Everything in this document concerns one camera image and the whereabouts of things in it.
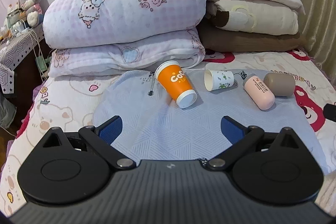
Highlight light blue cloth mat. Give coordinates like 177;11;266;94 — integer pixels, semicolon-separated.
92;69;331;173

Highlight beige striped curtain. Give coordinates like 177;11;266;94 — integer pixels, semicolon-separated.
299;0;335;84

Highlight cream folded blanket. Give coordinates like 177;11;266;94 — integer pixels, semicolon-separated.
207;0;299;36

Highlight cartoon bear bed sheet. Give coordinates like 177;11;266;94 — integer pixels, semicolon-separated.
1;50;335;216

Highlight white floral paper cup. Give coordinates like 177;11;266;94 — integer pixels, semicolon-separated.
204;69;235;92

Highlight white charging cables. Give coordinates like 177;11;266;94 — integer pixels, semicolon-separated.
26;19;52;80

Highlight black device at right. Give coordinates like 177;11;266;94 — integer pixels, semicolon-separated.
323;103;336;122

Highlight orange paper cup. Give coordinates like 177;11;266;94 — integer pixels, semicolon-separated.
154;60;198;109

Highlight grey bunny plush toy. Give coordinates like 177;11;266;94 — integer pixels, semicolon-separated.
20;0;44;27

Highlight nightstand with patterned cloth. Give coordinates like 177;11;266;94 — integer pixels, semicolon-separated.
1;24;50;119

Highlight pink plastic cup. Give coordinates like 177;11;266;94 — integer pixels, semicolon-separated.
243;74;275;110

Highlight pink checked folded quilt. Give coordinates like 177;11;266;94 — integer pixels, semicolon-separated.
43;0;206;78

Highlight taupe plastic cup lid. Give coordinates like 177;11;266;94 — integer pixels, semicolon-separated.
264;73;295;97

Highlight clutter on nightstand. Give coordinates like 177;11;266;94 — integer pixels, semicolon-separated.
1;3;27;41

